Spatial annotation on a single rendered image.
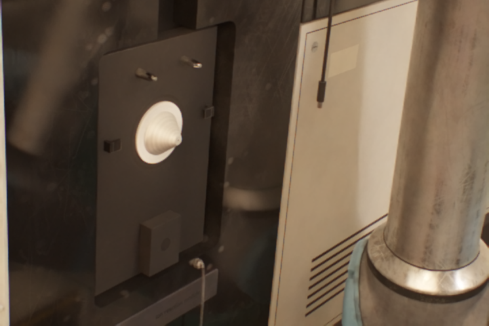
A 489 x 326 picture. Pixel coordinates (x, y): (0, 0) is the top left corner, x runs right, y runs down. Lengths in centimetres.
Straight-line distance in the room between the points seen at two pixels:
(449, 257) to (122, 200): 41
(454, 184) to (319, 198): 20
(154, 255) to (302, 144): 26
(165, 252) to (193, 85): 17
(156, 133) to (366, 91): 39
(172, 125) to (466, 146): 33
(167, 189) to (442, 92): 30
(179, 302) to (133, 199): 15
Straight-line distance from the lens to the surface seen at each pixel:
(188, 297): 99
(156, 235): 89
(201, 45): 88
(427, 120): 99
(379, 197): 129
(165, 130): 85
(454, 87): 96
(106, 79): 80
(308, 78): 103
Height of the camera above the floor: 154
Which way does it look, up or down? 23 degrees down
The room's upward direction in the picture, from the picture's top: 5 degrees clockwise
